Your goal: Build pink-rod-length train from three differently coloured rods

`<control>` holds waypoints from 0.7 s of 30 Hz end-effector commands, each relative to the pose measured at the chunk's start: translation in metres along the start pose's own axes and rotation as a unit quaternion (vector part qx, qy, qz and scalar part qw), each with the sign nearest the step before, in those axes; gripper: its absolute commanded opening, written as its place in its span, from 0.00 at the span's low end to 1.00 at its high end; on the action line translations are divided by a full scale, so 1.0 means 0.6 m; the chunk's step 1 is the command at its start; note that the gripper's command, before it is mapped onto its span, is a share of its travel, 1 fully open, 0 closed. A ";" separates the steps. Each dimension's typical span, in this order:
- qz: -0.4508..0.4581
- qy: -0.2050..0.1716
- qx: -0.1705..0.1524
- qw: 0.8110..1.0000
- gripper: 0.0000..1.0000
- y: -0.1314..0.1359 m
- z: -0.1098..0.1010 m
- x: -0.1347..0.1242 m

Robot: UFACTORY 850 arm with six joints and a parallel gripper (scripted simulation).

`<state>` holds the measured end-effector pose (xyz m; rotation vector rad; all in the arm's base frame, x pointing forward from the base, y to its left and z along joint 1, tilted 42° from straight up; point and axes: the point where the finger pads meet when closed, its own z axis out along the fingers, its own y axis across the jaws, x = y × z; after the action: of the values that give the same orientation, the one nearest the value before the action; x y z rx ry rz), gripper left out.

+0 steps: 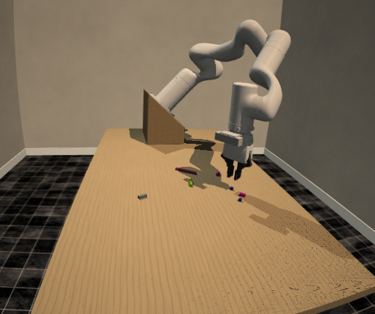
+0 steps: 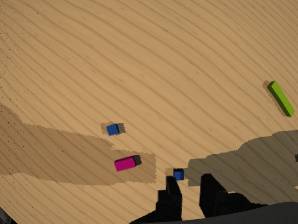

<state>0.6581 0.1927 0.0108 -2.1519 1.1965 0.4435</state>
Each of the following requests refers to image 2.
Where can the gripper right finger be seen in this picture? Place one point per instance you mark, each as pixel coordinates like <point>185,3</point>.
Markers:
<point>215,200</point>

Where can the small blue cube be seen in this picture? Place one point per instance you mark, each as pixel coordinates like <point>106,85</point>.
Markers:
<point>179,174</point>
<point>112,129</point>

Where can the lime green rod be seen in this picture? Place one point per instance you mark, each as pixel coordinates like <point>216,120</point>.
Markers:
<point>280,97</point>

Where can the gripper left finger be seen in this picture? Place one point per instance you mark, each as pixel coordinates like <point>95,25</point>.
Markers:
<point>168,207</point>

